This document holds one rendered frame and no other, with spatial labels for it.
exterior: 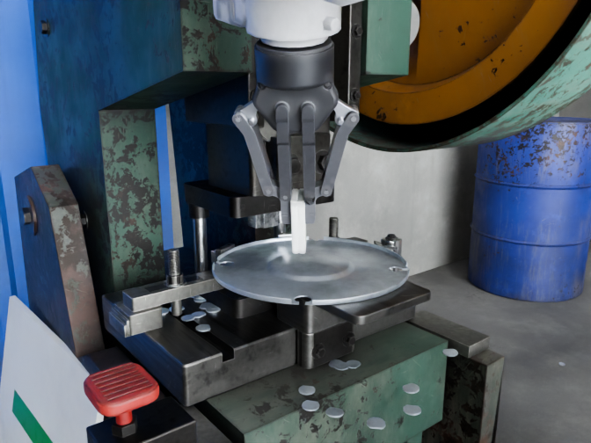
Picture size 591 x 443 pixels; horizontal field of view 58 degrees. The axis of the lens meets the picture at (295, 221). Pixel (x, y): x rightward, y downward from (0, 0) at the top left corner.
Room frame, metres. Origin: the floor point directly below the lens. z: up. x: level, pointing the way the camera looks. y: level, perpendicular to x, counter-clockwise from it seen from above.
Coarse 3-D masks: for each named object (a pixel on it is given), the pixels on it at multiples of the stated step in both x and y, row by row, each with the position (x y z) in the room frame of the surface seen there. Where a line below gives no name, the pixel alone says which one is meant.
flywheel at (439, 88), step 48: (432, 0) 1.06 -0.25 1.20; (480, 0) 0.98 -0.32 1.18; (528, 0) 0.91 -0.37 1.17; (576, 0) 0.82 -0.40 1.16; (432, 48) 1.06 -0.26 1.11; (480, 48) 0.98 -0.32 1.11; (528, 48) 0.87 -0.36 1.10; (384, 96) 1.10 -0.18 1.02; (432, 96) 1.01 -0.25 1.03; (480, 96) 0.93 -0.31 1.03
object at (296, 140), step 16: (208, 128) 0.84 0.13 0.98; (224, 128) 0.80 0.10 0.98; (272, 128) 0.76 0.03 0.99; (320, 128) 0.83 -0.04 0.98; (208, 144) 0.84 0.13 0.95; (224, 144) 0.80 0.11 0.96; (240, 144) 0.77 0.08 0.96; (272, 144) 0.75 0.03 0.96; (320, 144) 0.79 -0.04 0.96; (208, 160) 0.84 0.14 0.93; (224, 160) 0.81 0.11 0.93; (240, 160) 0.77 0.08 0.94; (272, 160) 0.75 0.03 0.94; (320, 160) 0.78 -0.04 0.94; (208, 176) 0.85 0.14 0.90; (224, 176) 0.81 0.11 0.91; (240, 176) 0.77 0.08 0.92; (256, 176) 0.75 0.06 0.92; (320, 176) 0.79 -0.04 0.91; (240, 192) 0.77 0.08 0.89; (256, 192) 0.75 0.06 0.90
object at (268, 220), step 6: (252, 216) 0.84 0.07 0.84; (258, 216) 0.84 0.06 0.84; (264, 216) 0.83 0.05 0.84; (270, 216) 0.84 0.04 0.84; (276, 216) 0.85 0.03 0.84; (252, 222) 0.84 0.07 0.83; (258, 222) 0.84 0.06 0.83; (264, 222) 0.83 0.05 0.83; (270, 222) 0.84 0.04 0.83; (276, 222) 0.85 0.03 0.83; (264, 228) 0.83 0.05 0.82
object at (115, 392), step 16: (112, 368) 0.50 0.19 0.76; (128, 368) 0.50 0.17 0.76; (96, 384) 0.47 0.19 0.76; (112, 384) 0.47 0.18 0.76; (128, 384) 0.47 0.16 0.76; (144, 384) 0.47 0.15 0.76; (96, 400) 0.45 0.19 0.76; (112, 400) 0.44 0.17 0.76; (128, 400) 0.45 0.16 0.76; (144, 400) 0.46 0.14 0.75; (112, 416) 0.44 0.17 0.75; (128, 416) 0.47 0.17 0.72
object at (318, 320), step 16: (400, 288) 0.68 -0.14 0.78; (416, 288) 0.68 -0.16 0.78; (288, 304) 0.72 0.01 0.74; (304, 304) 0.70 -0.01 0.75; (336, 304) 0.62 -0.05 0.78; (352, 304) 0.62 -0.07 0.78; (368, 304) 0.62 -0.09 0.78; (384, 304) 0.62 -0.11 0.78; (400, 304) 0.63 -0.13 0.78; (416, 304) 0.65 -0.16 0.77; (288, 320) 0.72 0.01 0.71; (304, 320) 0.70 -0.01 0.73; (320, 320) 0.71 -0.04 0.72; (336, 320) 0.72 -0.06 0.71; (352, 320) 0.59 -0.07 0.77; (368, 320) 0.59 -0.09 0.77; (304, 336) 0.70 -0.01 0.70; (320, 336) 0.71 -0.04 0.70; (336, 336) 0.72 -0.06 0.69; (352, 336) 0.74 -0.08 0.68; (304, 352) 0.70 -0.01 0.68; (320, 352) 0.69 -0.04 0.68; (336, 352) 0.72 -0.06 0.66
